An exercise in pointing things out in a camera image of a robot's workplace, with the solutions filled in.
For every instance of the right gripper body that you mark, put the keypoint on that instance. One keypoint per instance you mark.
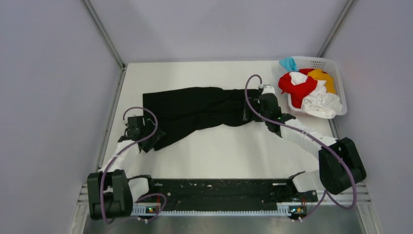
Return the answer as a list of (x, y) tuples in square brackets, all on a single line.
[(263, 113)]

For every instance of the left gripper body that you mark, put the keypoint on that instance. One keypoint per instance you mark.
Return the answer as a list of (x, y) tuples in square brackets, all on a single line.
[(144, 131)]

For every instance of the black t shirt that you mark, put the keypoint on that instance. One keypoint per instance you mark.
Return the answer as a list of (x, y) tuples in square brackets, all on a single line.
[(184, 111)]

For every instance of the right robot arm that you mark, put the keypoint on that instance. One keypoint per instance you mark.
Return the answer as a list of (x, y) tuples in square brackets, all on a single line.
[(340, 165)]

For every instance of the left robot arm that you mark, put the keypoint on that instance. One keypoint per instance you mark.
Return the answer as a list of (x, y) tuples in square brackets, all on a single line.
[(111, 194)]

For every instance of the red t shirt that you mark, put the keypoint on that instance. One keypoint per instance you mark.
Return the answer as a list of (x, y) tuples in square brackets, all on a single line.
[(300, 90)]

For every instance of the light blue t shirt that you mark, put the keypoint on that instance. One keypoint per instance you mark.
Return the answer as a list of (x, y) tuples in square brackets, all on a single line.
[(288, 64)]

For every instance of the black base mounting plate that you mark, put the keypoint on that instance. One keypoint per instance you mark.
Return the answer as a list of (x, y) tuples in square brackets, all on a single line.
[(224, 195)]

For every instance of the white t shirt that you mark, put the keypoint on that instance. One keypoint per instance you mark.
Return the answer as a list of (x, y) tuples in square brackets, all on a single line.
[(319, 103)]

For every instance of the yellow t shirt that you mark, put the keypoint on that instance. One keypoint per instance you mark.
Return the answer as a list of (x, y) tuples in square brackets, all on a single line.
[(320, 75)]

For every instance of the white plastic laundry basket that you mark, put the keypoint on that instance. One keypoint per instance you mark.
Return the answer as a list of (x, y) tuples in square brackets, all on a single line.
[(327, 66)]

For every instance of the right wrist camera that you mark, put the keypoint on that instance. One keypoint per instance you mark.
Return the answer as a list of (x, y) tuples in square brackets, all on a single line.
[(266, 89)]

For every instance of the aluminium frame rail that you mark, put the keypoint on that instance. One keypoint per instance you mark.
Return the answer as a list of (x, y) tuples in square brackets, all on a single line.
[(327, 219)]

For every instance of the left corner metal post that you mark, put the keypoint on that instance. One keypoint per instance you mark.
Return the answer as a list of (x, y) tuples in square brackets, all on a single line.
[(103, 33)]

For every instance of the corner metal post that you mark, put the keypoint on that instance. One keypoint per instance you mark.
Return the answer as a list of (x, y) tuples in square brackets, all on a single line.
[(103, 33), (349, 5)]

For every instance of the right corner metal post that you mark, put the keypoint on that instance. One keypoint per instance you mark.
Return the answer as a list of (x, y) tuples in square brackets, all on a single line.
[(349, 5)]

